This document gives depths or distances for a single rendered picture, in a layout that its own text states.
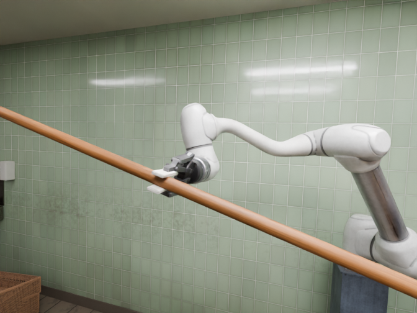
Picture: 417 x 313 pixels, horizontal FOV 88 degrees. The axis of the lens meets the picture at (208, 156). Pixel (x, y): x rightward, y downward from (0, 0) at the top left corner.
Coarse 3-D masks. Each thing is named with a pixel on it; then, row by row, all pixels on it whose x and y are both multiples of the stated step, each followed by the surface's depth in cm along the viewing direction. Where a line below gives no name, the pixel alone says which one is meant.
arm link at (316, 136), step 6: (306, 132) 97; (312, 132) 95; (318, 132) 92; (324, 132) 90; (312, 138) 92; (318, 138) 91; (312, 144) 92; (318, 144) 91; (312, 150) 93; (318, 150) 92
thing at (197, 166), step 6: (186, 162) 64; (192, 162) 64; (198, 162) 69; (192, 168) 66; (198, 168) 66; (180, 174) 62; (186, 174) 62; (192, 174) 66; (198, 174) 66; (192, 180) 67; (198, 180) 68
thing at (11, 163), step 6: (0, 162) 225; (6, 162) 224; (12, 162) 230; (0, 168) 226; (6, 168) 224; (12, 168) 230; (0, 174) 226; (6, 174) 225; (12, 174) 230; (6, 180) 225
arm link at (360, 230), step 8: (352, 216) 117; (360, 216) 115; (368, 216) 115; (352, 224) 114; (360, 224) 111; (368, 224) 110; (344, 232) 118; (352, 232) 113; (360, 232) 110; (368, 232) 108; (376, 232) 106; (344, 240) 118; (352, 240) 113; (360, 240) 109; (368, 240) 106; (344, 248) 118; (352, 248) 113; (360, 248) 109; (368, 248) 106; (368, 256) 107
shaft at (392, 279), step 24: (24, 120) 61; (72, 144) 56; (120, 168) 53; (144, 168) 51; (192, 192) 47; (240, 216) 44; (288, 240) 42; (312, 240) 41; (360, 264) 39; (408, 288) 37
